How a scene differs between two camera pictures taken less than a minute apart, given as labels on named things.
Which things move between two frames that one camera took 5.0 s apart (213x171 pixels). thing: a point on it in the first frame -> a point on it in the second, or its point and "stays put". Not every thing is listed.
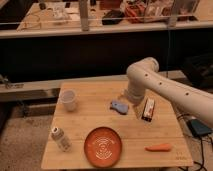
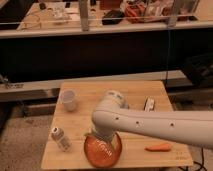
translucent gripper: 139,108 -> 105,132
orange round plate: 103,147 stays put
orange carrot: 159,148 stays put
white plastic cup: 68,97 stays put
